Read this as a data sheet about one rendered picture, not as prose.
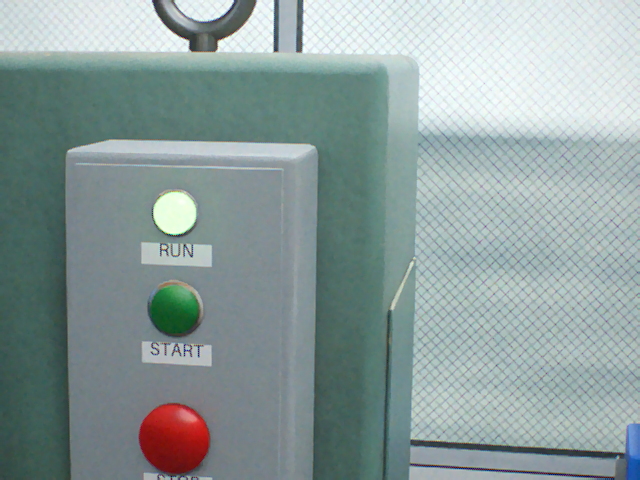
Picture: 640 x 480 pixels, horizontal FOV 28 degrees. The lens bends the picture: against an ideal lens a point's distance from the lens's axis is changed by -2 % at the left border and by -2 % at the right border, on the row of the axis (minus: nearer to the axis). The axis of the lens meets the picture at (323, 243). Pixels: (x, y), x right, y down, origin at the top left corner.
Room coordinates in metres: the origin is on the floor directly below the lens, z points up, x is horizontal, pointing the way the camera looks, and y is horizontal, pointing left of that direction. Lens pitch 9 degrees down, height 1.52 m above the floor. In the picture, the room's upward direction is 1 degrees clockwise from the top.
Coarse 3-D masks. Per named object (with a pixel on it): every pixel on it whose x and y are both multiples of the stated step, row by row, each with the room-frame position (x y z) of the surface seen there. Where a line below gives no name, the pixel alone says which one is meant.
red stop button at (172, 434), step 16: (160, 416) 0.51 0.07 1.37; (176, 416) 0.51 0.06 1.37; (192, 416) 0.51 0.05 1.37; (144, 432) 0.51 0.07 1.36; (160, 432) 0.51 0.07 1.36; (176, 432) 0.51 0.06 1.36; (192, 432) 0.51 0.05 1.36; (208, 432) 0.51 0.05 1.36; (144, 448) 0.51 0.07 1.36; (160, 448) 0.51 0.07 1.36; (176, 448) 0.51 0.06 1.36; (192, 448) 0.51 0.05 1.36; (208, 448) 0.51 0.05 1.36; (160, 464) 0.51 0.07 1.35; (176, 464) 0.51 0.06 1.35; (192, 464) 0.51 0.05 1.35
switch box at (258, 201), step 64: (128, 192) 0.52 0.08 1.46; (192, 192) 0.52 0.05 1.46; (256, 192) 0.52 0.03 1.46; (128, 256) 0.52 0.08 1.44; (256, 256) 0.52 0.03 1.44; (128, 320) 0.52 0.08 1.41; (256, 320) 0.52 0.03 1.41; (128, 384) 0.52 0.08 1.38; (192, 384) 0.52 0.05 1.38; (256, 384) 0.52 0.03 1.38; (128, 448) 0.52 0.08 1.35; (256, 448) 0.52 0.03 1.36
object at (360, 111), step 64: (0, 64) 0.60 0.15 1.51; (64, 64) 0.59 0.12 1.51; (128, 64) 0.59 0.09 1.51; (192, 64) 0.58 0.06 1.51; (256, 64) 0.58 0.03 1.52; (320, 64) 0.58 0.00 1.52; (384, 64) 0.58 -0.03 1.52; (0, 128) 0.60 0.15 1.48; (64, 128) 0.59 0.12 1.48; (128, 128) 0.59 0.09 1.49; (192, 128) 0.58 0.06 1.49; (256, 128) 0.58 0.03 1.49; (320, 128) 0.57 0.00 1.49; (384, 128) 0.58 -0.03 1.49; (0, 192) 0.60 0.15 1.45; (64, 192) 0.59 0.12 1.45; (320, 192) 0.57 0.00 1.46; (384, 192) 0.58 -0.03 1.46; (0, 256) 0.60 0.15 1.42; (64, 256) 0.59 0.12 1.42; (320, 256) 0.57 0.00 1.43; (384, 256) 0.58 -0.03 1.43; (0, 320) 0.60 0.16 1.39; (64, 320) 0.59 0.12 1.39; (320, 320) 0.57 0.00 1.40; (384, 320) 0.58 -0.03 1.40; (0, 384) 0.60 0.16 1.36; (64, 384) 0.59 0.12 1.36; (320, 384) 0.57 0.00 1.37; (384, 384) 0.59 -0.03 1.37; (0, 448) 0.60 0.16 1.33; (64, 448) 0.59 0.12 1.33; (320, 448) 0.57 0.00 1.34; (384, 448) 0.60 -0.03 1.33
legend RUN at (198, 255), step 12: (144, 252) 0.52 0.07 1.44; (156, 252) 0.52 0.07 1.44; (168, 252) 0.52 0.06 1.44; (180, 252) 0.52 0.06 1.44; (192, 252) 0.52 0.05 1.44; (204, 252) 0.52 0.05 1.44; (156, 264) 0.52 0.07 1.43; (168, 264) 0.52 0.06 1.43; (180, 264) 0.52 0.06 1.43; (192, 264) 0.52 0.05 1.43; (204, 264) 0.52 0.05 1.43
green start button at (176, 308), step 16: (160, 288) 0.52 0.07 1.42; (176, 288) 0.52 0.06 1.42; (192, 288) 0.52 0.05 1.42; (160, 304) 0.52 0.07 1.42; (176, 304) 0.51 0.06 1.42; (192, 304) 0.51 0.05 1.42; (160, 320) 0.52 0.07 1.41; (176, 320) 0.51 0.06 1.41; (192, 320) 0.51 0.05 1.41; (176, 336) 0.52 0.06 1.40
